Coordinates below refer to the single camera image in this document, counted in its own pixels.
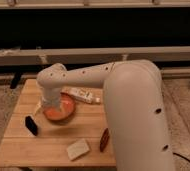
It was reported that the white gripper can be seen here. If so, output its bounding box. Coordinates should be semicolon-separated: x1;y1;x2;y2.
41;88;61;108

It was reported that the black eraser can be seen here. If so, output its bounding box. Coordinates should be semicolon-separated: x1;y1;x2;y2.
25;116;38;136

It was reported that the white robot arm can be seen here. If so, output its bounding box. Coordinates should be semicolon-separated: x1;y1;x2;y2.
37;60;175;171

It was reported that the orange bowl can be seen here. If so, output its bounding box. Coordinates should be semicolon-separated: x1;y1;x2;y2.
43;93;76;121

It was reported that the white tube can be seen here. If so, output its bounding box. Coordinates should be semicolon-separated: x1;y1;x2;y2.
65;88;101;104

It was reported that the wooden table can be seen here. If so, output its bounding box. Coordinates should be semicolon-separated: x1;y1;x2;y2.
0;79;115;167

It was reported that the beige sponge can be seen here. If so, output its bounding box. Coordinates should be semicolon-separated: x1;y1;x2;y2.
66;139;90;161

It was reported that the brown red oblong object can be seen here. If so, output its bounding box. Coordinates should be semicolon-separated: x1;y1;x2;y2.
99;129;109;152

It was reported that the black cable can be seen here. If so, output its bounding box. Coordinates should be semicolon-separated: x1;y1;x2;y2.
173;152;190;168

